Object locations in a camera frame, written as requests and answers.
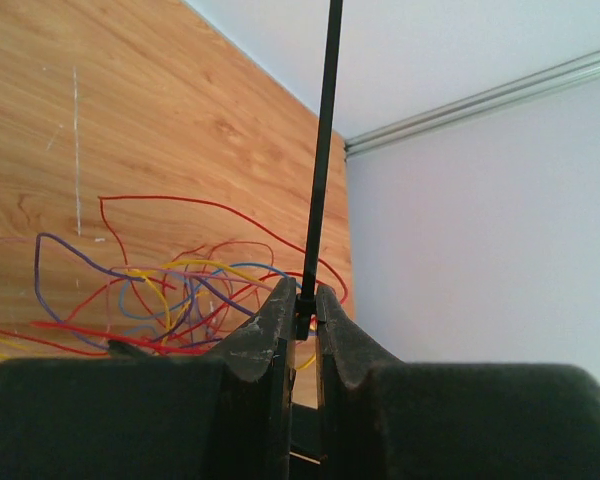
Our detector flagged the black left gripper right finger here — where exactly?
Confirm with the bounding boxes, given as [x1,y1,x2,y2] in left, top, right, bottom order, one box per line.
[316,286,600,479]

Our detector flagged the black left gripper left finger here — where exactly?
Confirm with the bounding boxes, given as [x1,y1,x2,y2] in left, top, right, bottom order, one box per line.
[0,279,296,479]

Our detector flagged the blue wire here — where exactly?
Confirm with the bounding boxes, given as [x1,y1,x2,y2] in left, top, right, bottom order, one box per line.
[117,264,317,341]

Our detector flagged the black zip tie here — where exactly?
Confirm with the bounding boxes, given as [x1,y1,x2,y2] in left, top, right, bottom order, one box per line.
[294,0,344,341]

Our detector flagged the aluminium frame post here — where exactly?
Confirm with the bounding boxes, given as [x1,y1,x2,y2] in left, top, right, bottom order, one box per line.
[345,50,600,159]

